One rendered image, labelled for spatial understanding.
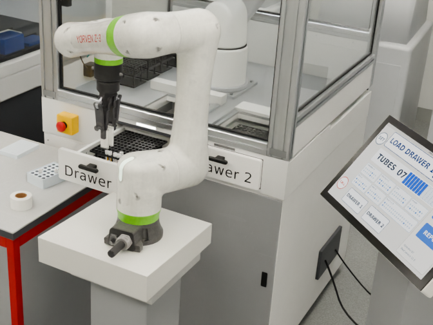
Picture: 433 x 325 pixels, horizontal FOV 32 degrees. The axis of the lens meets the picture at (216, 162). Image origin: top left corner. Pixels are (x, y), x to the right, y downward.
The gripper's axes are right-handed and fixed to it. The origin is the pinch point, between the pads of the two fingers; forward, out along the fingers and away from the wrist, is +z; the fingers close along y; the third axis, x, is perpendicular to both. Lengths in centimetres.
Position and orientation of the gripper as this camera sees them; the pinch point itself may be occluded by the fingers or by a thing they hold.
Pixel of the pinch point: (107, 137)
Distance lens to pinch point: 256.8
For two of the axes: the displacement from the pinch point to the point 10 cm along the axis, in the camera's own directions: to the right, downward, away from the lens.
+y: -4.6, 3.3, -8.3
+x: 8.9, 2.4, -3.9
